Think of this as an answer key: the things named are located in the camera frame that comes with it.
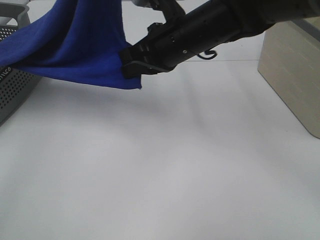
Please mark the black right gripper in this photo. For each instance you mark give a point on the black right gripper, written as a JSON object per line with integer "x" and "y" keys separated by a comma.
{"x": 184, "y": 35}

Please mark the blue microfiber towel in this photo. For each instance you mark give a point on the blue microfiber towel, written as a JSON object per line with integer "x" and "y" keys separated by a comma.
{"x": 77, "y": 41}

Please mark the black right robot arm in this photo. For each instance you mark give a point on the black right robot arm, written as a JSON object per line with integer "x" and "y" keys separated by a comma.
{"x": 265, "y": 13}

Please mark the grey perforated plastic basket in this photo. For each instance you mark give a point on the grey perforated plastic basket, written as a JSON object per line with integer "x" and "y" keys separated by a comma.
{"x": 15, "y": 85}

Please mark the beige storage bin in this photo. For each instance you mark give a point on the beige storage bin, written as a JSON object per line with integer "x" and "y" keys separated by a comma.
{"x": 290, "y": 64}

